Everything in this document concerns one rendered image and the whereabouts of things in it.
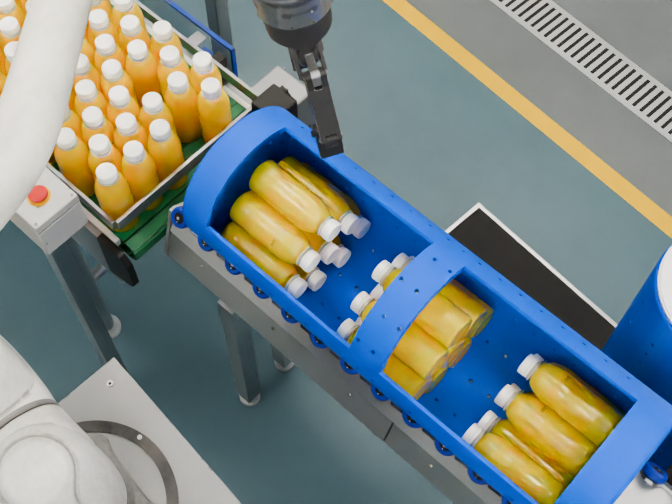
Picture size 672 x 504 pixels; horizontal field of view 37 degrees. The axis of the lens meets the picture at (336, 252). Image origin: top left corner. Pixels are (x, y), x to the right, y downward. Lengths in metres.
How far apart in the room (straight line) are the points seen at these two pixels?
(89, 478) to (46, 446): 0.07
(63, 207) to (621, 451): 1.05
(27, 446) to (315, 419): 1.48
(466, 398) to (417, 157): 1.50
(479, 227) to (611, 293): 0.45
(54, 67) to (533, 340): 1.09
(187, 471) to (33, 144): 0.84
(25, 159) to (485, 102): 2.54
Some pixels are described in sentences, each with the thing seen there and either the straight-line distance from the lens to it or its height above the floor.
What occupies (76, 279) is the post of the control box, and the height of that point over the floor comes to 0.71.
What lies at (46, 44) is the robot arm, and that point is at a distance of 0.99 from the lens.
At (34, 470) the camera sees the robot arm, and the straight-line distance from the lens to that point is 1.44.
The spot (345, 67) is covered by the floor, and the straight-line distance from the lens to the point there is 3.41.
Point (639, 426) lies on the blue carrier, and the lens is 1.59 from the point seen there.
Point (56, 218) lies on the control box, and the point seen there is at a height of 1.08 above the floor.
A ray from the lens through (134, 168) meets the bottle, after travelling 1.96.
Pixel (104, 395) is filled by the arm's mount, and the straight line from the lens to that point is 1.73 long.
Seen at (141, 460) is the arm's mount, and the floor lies 1.08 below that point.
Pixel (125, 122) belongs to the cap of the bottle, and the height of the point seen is 1.08.
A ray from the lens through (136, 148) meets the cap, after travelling 1.95.
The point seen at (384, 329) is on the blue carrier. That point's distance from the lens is 1.61.
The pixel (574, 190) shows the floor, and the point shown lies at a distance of 3.23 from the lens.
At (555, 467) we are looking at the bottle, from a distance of 1.75.
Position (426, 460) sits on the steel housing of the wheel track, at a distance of 1.88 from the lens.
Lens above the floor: 2.67
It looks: 62 degrees down
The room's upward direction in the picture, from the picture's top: 1 degrees clockwise
